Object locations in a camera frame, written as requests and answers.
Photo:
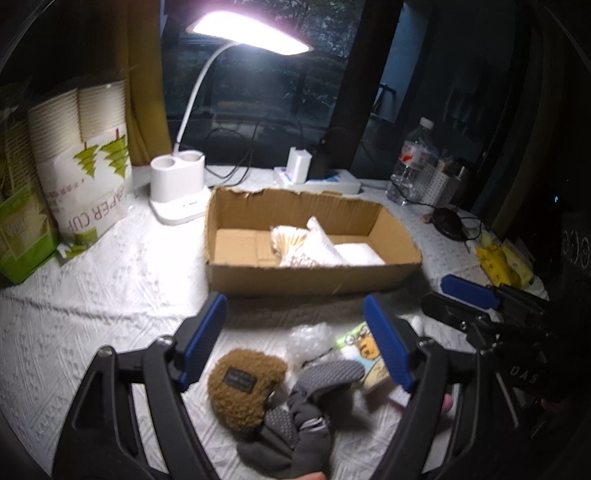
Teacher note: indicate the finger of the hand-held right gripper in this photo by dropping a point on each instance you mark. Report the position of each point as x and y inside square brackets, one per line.
[471, 291]
[450, 310]

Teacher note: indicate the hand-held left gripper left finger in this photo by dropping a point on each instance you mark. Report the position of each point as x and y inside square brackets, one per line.
[207, 332]

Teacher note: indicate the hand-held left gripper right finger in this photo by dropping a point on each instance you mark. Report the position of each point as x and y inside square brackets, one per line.
[388, 341]

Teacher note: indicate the cartoon print tissue packet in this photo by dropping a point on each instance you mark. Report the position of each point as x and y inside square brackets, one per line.
[364, 360]

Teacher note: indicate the brown fleece pouch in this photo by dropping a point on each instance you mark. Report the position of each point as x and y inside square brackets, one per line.
[244, 387]

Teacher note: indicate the bubble wrap piece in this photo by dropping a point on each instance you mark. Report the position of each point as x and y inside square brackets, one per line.
[309, 341]

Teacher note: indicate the cardboard box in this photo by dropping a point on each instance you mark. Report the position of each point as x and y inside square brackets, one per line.
[240, 240]

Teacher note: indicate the person's left hand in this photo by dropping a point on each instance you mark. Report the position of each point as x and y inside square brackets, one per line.
[310, 476]

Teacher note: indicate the yellow packet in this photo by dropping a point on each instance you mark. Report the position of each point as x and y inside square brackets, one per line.
[501, 263]

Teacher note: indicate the black computer mouse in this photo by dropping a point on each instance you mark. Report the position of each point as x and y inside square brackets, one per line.
[448, 222]

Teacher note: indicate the white embossed tablecloth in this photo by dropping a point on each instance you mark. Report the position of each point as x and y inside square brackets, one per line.
[115, 300]

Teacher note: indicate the white perforated holder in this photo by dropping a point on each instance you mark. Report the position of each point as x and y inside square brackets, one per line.
[438, 184]

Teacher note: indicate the white textured cloth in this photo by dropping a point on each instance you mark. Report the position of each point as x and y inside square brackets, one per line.
[323, 247]

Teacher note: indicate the white desk lamp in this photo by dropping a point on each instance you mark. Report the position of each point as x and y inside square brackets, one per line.
[178, 194]

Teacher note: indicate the clear water bottle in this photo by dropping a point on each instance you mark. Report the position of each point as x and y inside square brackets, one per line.
[413, 157]

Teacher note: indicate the white power strip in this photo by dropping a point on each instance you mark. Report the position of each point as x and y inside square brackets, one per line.
[334, 182]

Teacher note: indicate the white paper cup pack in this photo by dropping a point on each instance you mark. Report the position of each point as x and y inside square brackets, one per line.
[87, 184]

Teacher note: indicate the white charger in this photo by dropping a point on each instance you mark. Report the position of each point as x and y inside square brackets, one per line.
[299, 164]

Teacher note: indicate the black power adapter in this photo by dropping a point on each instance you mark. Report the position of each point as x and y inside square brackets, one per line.
[323, 154]

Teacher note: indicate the green paper cup pack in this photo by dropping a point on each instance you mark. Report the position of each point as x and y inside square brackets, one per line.
[23, 230]

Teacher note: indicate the yellow curtain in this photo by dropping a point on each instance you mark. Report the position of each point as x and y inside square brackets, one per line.
[138, 69]

